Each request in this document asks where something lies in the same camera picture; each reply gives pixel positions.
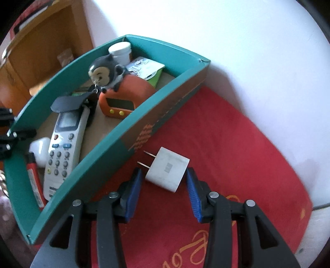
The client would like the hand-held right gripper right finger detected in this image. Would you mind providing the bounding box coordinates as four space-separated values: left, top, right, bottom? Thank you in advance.
186 167 301 268

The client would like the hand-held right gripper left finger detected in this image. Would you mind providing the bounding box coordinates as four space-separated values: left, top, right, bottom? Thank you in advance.
30 167 143 268

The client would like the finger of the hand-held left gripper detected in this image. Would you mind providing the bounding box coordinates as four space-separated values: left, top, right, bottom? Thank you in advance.
0 142 14 161
0 108 37 142

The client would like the white earbuds case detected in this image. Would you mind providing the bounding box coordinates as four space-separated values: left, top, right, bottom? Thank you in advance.
29 137 52 168

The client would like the white plug adapter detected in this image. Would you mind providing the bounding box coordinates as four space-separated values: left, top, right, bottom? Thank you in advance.
137 146 191 194

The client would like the white remote control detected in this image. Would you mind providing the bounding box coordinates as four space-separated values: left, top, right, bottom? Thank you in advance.
42 104 89 201

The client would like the teal cardboard box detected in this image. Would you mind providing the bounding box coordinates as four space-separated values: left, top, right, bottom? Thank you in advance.
4 34 211 245

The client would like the black and white toy figure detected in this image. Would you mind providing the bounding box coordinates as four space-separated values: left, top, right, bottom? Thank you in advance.
88 54 132 94

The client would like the orange digital clock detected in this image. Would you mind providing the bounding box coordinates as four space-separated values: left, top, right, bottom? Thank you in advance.
98 75 154 119

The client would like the green case with orange slider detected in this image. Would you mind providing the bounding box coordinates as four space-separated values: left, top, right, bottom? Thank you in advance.
144 67 163 88

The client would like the card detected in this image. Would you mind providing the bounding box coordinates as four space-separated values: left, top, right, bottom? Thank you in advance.
125 57 165 80

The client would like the red printed mat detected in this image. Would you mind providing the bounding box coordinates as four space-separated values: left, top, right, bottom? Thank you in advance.
23 86 314 268

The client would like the wooden cabinet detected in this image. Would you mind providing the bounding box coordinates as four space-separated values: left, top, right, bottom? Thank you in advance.
0 0 94 109

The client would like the clear plastic packet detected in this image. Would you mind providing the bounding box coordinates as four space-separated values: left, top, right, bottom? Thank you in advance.
57 48 75 67

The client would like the black and red book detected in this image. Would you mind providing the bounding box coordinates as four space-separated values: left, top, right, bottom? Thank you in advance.
10 0 60 35

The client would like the white plastic jar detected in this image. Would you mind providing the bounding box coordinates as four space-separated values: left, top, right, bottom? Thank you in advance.
108 42 132 66

